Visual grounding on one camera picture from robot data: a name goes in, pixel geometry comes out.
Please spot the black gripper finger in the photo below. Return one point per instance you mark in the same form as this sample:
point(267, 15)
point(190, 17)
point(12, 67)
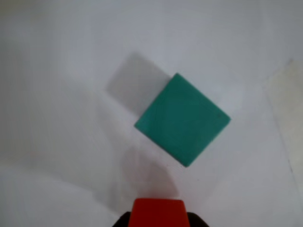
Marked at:
point(124, 221)
point(196, 221)

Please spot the red cube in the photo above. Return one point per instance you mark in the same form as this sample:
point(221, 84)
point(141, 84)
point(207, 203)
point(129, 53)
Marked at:
point(158, 212)

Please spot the teal cube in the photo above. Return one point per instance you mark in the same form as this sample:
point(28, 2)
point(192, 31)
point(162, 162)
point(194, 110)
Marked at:
point(182, 118)

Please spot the small white paper sheet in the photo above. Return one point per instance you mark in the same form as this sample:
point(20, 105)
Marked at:
point(71, 118)

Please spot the yellowed clear tape strip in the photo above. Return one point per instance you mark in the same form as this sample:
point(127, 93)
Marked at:
point(288, 94)

